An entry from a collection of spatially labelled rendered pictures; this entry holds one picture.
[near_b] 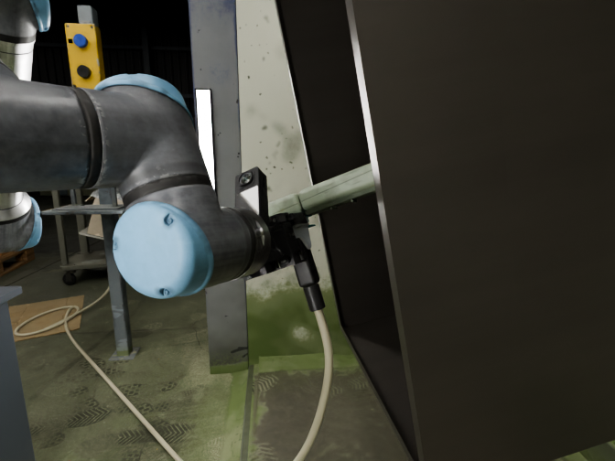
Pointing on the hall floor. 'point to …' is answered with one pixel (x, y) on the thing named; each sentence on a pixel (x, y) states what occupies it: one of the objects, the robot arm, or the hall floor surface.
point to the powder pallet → (16, 260)
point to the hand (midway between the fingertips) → (294, 224)
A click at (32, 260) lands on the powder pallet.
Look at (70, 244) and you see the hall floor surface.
